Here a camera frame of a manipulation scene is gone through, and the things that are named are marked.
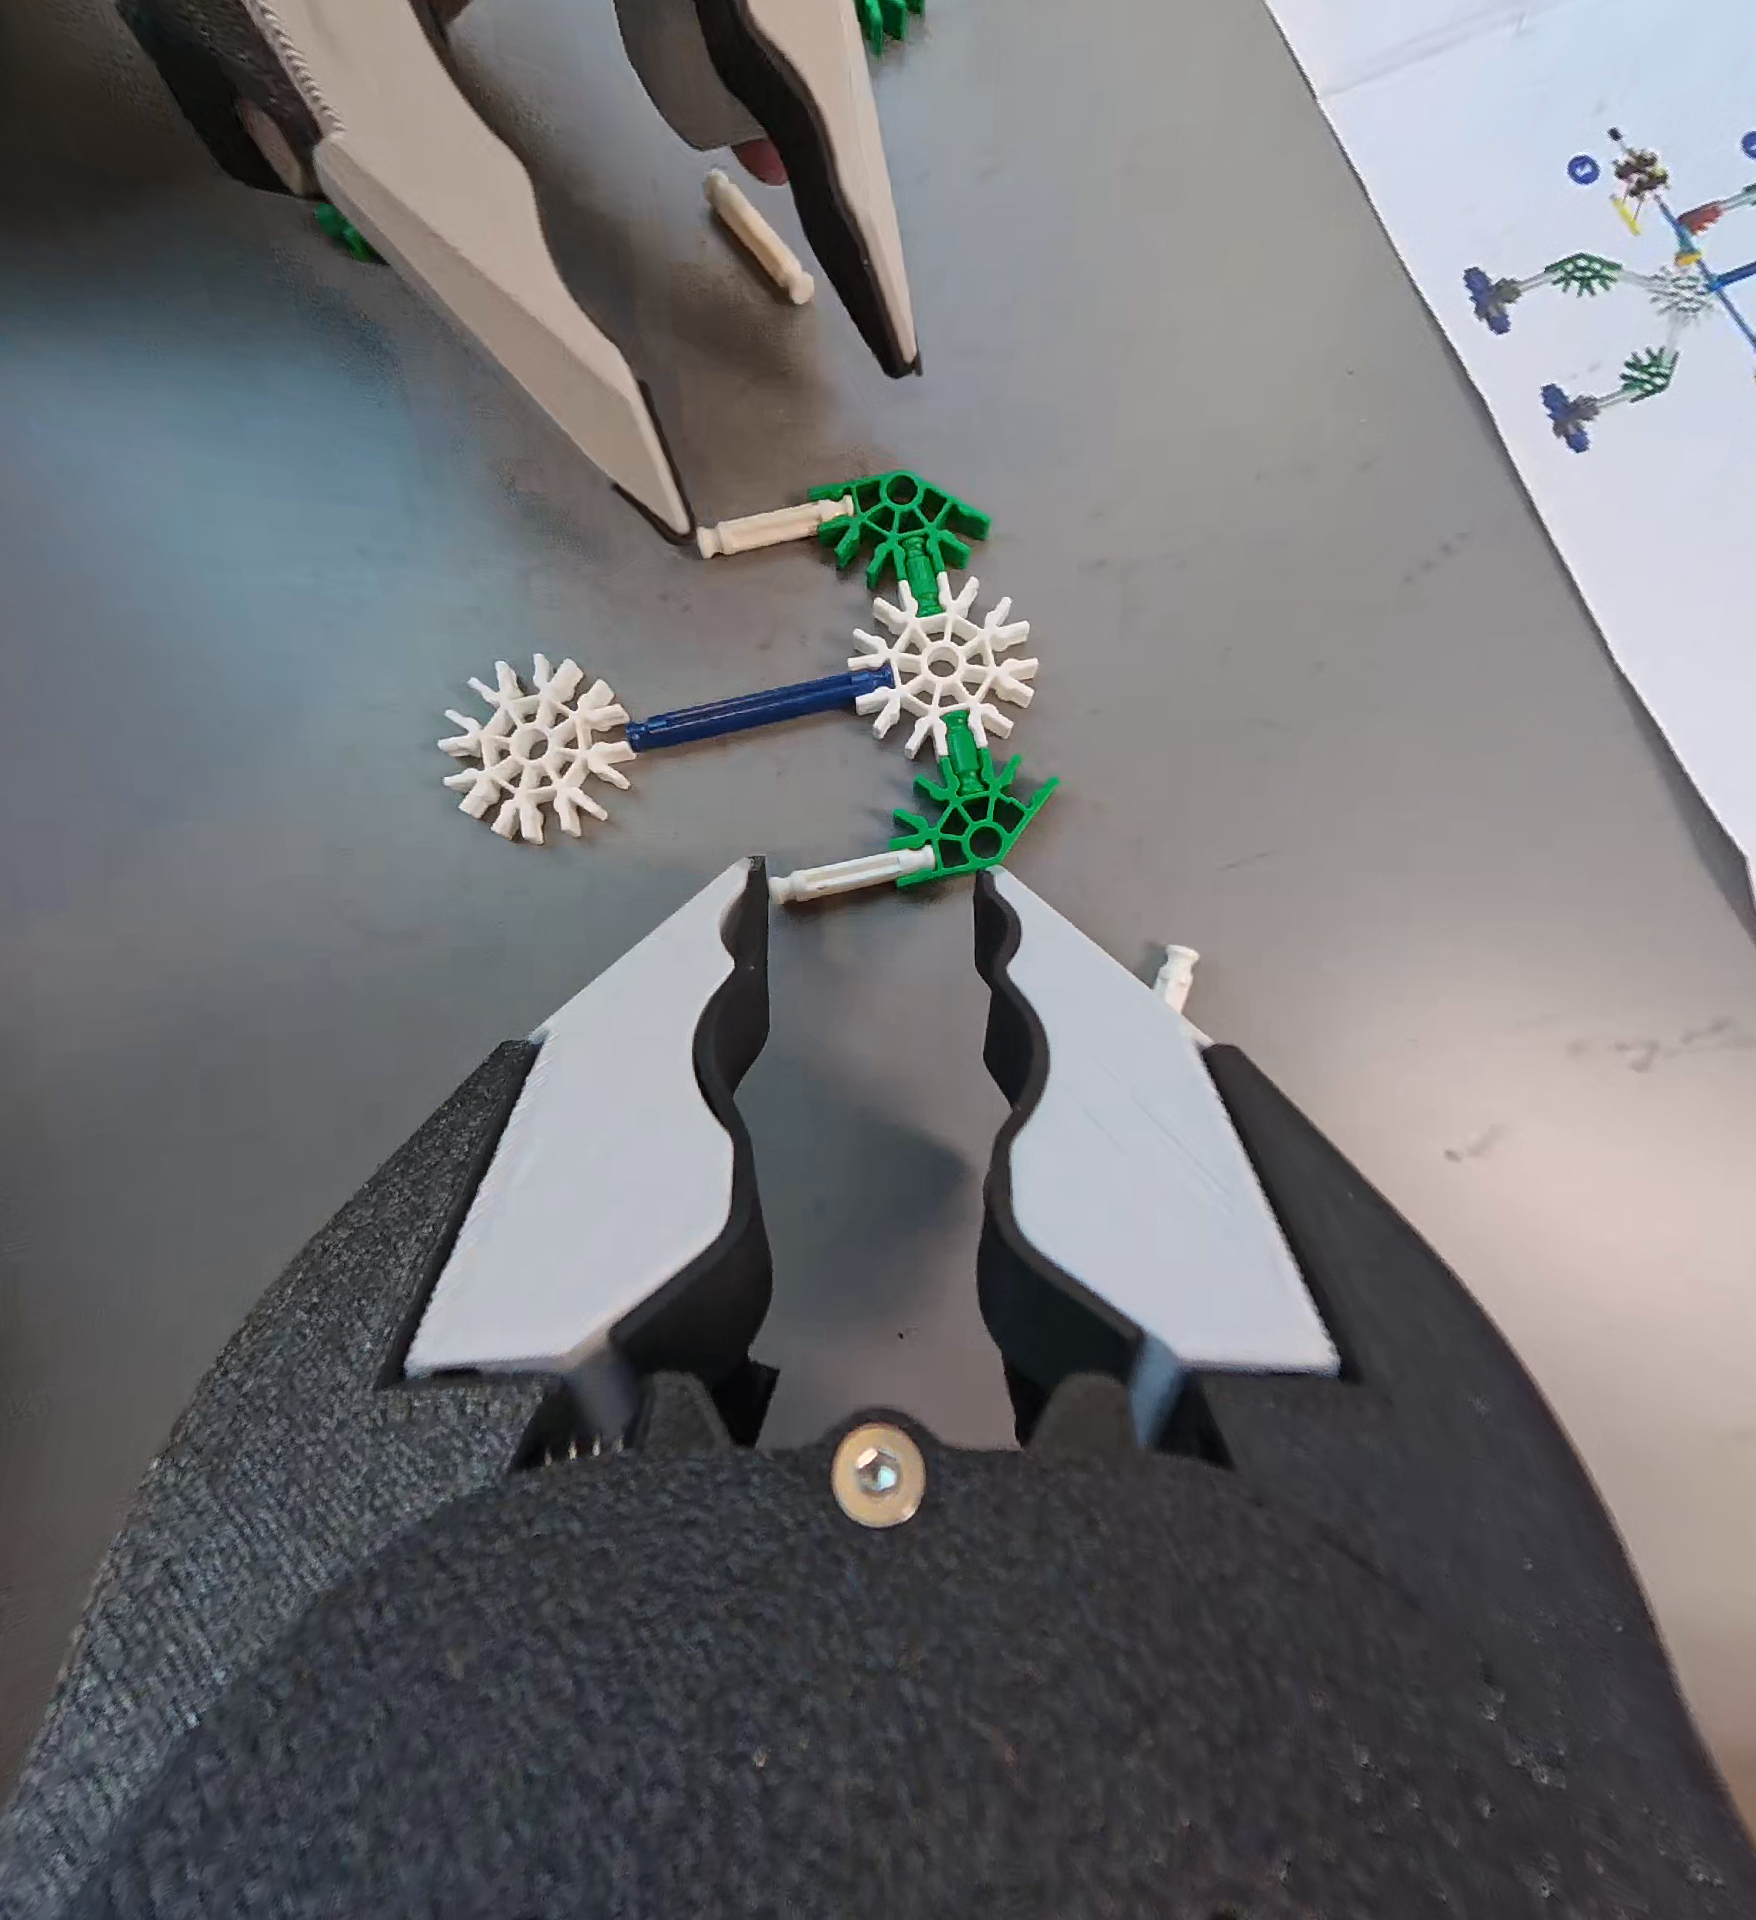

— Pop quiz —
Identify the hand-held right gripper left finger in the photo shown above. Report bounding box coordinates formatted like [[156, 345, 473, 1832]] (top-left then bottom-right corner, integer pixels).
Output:
[[405, 859, 775, 1448]]

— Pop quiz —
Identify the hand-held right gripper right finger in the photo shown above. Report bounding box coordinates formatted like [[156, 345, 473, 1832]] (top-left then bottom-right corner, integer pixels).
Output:
[[973, 870, 1343, 1452]]

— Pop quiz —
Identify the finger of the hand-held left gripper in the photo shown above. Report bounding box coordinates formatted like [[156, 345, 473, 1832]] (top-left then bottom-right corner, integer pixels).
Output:
[[725, 0, 926, 380], [258, 0, 695, 543]]

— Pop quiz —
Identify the short white toy rod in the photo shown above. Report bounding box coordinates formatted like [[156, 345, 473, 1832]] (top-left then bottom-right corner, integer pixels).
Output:
[[1149, 942, 1214, 1052], [705, 168, 818, 307]]

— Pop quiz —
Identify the green white toy connector assembly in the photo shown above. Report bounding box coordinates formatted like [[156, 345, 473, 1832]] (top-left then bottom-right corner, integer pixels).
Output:
[[622, 466, 1064, 907]]

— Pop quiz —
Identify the grey desk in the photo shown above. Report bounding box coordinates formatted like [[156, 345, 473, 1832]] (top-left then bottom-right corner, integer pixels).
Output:
[[0, 0, 1756, 1892]]

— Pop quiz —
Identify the folded paper instruction sheet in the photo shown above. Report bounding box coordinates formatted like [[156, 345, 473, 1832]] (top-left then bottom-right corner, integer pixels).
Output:
[[1262, 0, 1756, 1089]]

